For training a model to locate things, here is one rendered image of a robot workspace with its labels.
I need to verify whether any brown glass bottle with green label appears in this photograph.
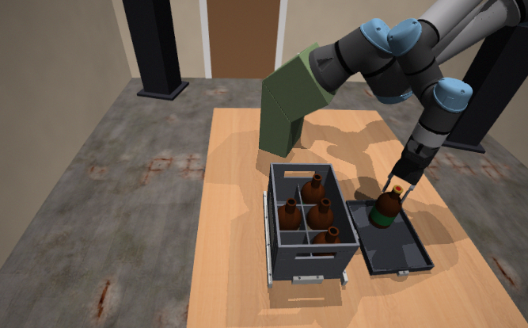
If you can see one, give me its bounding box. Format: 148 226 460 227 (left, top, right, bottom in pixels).
369 185 404 228

